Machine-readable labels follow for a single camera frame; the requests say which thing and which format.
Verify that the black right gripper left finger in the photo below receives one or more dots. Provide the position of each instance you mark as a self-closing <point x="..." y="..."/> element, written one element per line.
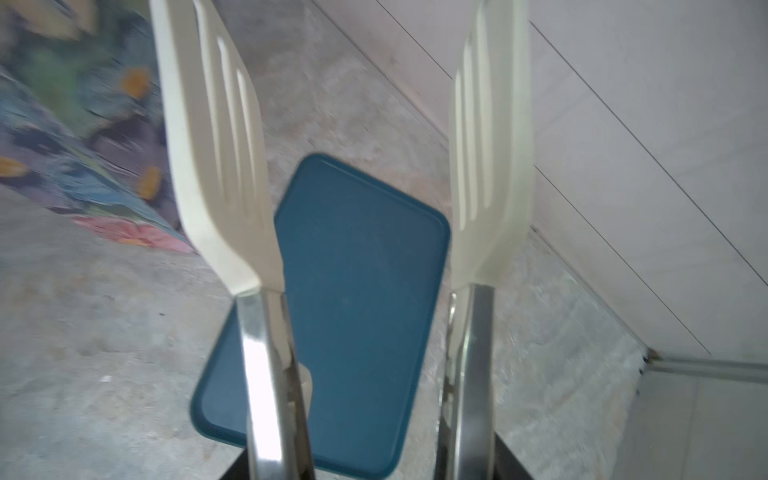
<point x="239" y="469"/>

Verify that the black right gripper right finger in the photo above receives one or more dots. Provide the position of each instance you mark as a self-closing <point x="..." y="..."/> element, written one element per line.
<point x="506" y="464"/>

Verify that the dark teal plastic tray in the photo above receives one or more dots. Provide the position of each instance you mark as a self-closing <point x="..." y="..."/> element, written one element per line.
<point x="363" y="266"/>

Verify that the aluminium corner post right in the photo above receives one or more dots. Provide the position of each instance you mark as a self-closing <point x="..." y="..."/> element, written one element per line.
<point x="708" y="368"/>

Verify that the floral paper bag white handles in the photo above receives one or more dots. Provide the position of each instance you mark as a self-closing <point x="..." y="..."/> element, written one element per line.
<point x="82" y="127"/>

